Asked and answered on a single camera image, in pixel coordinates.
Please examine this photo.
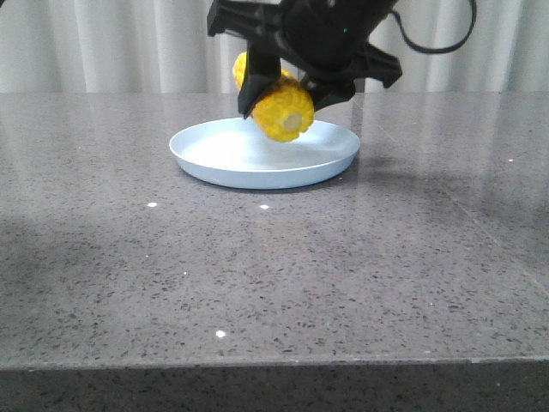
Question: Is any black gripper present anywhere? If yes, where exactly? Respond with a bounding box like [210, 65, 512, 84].
[207, 0, 402, 118]

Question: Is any yellow corn cob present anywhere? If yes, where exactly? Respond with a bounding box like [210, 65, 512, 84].
[250, 68, 315, 143]

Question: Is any light blue plate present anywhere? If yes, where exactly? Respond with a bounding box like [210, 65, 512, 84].
[169, 118, 360, 190]

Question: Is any white curtain right panel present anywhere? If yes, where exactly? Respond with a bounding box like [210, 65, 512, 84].
[370, 1, 548, 93]

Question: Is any white curtain panel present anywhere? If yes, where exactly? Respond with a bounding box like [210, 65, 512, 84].
[370, 1, 548, 93]
[1, 1, 245, 93]

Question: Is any white curtain left panel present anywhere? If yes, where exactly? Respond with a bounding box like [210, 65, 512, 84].
[1, 1, 245, 93]

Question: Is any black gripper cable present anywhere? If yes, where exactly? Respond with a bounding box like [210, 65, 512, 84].
[389, 0, 478, 55]

